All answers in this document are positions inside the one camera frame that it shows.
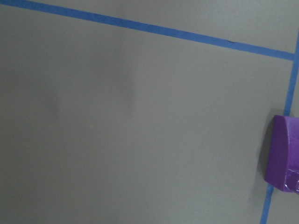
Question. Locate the purple trapezoid block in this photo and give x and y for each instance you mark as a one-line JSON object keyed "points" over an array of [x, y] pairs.
{"points": [[283, 161]]}

